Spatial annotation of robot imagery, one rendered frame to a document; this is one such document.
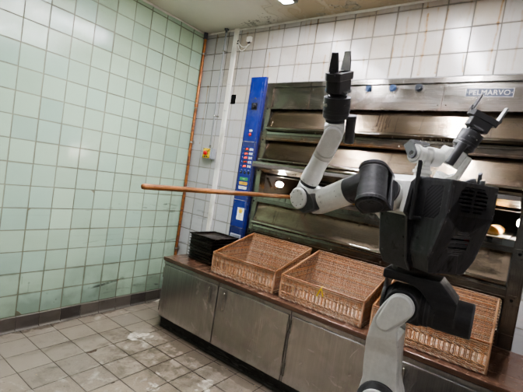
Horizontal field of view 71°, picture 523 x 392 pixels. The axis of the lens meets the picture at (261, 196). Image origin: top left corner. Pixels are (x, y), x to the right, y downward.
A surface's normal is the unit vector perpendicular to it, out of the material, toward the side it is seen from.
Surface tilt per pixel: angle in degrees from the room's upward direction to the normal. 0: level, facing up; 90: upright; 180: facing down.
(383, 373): 90
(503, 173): 70
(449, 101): 92
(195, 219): 90
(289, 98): 90
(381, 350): 114
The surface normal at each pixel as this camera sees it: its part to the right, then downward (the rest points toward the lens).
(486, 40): -0.59, -0.04
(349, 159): -0.51, -0.38
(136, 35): 0.80, 0.15
